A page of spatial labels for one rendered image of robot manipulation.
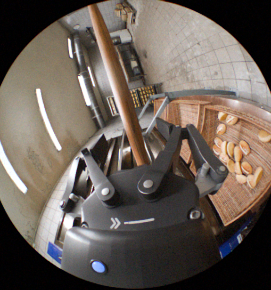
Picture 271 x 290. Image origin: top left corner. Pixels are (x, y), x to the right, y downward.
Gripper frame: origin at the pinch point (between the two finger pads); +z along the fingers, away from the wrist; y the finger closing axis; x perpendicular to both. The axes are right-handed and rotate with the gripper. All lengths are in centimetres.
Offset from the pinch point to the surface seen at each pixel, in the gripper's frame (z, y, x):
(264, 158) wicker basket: -19, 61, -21
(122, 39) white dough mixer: 386, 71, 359
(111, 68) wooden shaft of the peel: -1.1, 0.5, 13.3
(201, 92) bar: 34, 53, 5
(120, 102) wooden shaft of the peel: -1.1, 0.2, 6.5
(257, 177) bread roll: -21, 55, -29
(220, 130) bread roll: 18, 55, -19
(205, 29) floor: 45, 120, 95
